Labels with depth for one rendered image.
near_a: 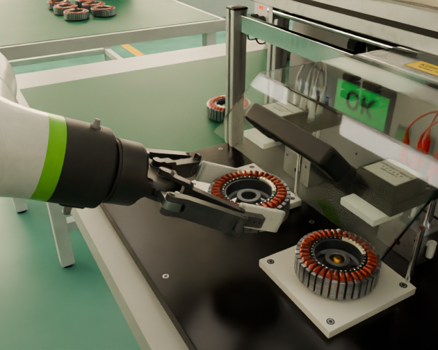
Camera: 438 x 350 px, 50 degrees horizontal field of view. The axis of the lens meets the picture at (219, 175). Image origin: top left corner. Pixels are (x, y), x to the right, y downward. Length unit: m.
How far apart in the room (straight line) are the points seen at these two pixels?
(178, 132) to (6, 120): 0.68
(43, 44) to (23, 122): 1.53
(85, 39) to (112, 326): 1.11
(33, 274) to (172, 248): 1.27
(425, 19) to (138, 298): 0.51
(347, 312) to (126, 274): 0.32
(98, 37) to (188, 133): 1.02
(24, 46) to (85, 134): 1.51
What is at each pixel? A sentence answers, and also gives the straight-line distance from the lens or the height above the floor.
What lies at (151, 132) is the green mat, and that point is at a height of 0.75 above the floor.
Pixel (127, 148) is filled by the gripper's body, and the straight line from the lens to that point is 0.52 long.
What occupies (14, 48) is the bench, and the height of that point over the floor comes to 0.74.
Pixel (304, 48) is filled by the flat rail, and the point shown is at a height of 1.03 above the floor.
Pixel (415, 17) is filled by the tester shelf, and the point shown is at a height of 1.11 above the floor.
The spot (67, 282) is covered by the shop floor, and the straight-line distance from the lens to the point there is 1.87.
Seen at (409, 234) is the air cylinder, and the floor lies 0.81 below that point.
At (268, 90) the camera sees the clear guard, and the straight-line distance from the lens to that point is 0.49.
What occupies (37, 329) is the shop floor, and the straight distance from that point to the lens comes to 1.74.
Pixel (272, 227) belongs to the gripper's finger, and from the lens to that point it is 0.60.
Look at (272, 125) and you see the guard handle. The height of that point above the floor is 1.06.
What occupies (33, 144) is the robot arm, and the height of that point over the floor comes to 1.03.
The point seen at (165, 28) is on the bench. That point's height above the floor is 0.74.
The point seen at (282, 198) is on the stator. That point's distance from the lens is 0.62.
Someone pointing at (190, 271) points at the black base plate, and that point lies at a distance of 0.68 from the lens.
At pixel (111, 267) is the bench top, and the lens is 0.74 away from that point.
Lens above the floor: 1.23
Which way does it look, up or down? 30 degrees down
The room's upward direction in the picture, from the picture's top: straight up
